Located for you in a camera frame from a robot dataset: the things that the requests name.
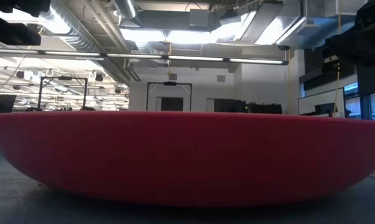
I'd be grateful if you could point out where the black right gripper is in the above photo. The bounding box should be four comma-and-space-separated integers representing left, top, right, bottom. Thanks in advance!
325, 0, 375, 68

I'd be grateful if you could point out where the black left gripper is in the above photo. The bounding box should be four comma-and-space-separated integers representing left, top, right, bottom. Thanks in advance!
0, 0, 52, 53

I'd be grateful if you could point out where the dark monitor at table edge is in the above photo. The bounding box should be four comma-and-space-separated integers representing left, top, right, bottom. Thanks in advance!
0, 94, 17, 115

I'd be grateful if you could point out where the small black monitor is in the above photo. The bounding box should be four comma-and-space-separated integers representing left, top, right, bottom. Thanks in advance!
314, 102, 339, 118

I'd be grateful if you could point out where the white board panel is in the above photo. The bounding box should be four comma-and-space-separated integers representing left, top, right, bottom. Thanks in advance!
297, 87, 346, 118

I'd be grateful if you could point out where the black equipment row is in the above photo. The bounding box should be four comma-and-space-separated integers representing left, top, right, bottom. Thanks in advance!
213, 98, 283, 114

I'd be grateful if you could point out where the long linear ceiling light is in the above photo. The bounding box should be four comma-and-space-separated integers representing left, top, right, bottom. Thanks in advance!
0, 48, 289, 66

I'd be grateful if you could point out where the grey ceiling ventilation box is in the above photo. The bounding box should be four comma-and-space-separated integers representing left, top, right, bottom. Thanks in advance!
188, 8, 211, 29

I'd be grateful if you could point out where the large red bowl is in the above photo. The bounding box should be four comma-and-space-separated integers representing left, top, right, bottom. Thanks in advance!
0, 110, 375, 208

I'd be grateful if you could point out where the yellow hanging cable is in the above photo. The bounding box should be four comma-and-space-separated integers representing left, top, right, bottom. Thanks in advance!
332, 0, 343, 118

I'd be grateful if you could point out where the black frame rig with lamps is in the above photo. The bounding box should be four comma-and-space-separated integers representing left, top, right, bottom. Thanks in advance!
37, 75, 89, 111

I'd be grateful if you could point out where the large spiral ventilation duct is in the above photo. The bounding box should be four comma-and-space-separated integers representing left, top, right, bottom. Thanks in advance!
39, 0, 132, 85

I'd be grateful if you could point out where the silver round ventilation duct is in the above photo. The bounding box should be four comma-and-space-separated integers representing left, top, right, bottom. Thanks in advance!
111, 0, 139, 20

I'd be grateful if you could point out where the black frame rig, white wall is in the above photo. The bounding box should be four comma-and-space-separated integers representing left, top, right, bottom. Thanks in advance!
146, 81, 193, 112

